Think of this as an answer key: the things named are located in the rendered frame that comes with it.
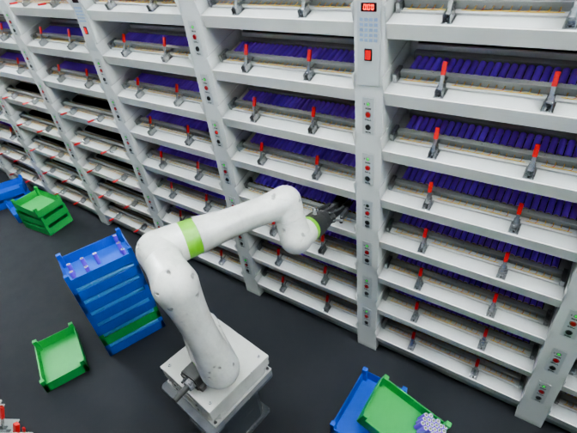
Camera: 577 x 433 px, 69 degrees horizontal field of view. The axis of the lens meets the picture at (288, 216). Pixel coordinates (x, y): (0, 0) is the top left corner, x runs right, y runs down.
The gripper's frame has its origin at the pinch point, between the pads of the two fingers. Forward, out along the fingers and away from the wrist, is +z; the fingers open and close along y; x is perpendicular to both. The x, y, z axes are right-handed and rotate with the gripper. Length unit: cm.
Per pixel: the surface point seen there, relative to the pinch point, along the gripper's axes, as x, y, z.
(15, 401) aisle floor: 100, 116, -94
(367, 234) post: 7.2, -13.1, -4.7
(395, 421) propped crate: 76, -40, -20
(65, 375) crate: 91, 102, -75
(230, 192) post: 8, 57, -3
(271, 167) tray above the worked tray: -10.7, 30.2, -7.2
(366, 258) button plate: 19.3, -12.9, -2.1
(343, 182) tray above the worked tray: -11.5, -1.8, -5.9
